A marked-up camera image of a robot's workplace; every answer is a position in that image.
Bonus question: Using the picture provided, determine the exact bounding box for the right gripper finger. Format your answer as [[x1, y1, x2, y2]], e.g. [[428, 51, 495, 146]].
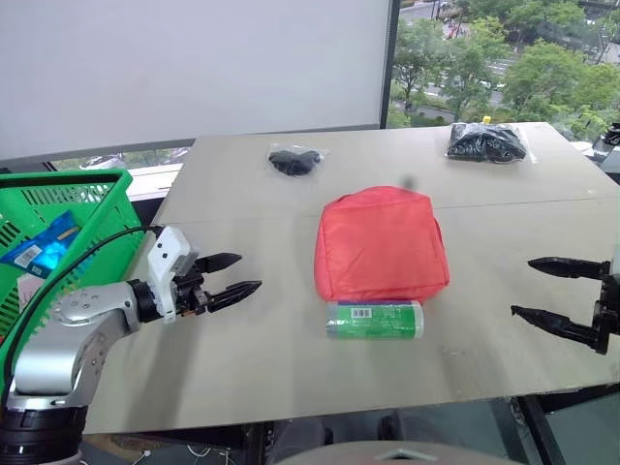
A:
[[527, 257, 611, 281], [510, 304, 599, 348]]

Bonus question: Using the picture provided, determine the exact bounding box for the dark window frame post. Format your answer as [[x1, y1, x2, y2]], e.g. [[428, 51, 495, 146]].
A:
[[379, 0, 401, 131]]

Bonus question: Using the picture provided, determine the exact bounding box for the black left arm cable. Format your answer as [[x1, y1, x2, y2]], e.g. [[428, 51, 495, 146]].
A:
[[0, 225, 164, 413]]

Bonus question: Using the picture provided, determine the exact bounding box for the dark device beside table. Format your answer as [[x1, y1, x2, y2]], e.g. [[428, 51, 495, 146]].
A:
[[593, 122, 620, 157]]

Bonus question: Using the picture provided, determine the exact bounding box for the green plastic basket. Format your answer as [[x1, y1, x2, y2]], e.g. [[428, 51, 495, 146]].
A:
[[0, 168, 147, 351]]

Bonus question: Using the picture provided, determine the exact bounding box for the large bagged black item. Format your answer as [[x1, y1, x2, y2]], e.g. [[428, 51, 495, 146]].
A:
[[444, 121, 537, 167]]

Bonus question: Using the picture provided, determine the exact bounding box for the green roll with barcode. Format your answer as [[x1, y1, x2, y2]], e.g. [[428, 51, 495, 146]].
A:
[[324, 299, 426, 342]]

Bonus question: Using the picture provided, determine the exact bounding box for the black table leg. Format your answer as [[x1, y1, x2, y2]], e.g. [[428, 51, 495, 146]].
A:
[[515, 394, 569, 465]]

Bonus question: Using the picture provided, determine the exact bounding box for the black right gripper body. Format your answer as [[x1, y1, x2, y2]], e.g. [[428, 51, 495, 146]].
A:
[[591, 261, 615, 357]]

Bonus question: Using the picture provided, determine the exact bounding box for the small bagged black item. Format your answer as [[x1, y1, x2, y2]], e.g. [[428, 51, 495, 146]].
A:
[[264, 143, 331, 178]]

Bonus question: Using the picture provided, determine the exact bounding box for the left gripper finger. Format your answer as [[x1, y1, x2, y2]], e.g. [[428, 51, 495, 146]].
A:
[[196, 252, 243, 274], [206, 279, 264, 314]]

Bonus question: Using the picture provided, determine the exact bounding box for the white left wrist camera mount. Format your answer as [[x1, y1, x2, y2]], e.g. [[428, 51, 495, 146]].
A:
[[146, 225, 201, 325]]

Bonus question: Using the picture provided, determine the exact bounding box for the white board panel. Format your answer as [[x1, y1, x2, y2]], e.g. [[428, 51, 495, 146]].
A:
[[0, 0, 394, 162]]

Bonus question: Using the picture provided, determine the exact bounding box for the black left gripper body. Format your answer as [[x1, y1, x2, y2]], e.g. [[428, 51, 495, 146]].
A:
[[171, 261, 212, 318]]

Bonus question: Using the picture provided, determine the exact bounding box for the pale pink white package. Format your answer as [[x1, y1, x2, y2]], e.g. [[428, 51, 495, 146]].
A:
[[16, 275, 48, 312]]

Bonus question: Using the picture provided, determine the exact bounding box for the blue snack package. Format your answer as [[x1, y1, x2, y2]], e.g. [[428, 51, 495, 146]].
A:
[[0, 210, 82, 280]]

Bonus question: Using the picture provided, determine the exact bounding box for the red fabric pouch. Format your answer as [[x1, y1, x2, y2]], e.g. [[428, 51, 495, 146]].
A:
[[313, 176, 451, 304]]

